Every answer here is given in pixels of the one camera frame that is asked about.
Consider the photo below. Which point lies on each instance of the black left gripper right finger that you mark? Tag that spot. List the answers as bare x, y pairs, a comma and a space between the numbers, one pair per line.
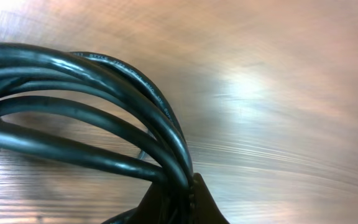
205, 210

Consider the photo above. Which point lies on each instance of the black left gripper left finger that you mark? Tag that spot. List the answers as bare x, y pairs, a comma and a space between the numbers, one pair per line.
160, 205

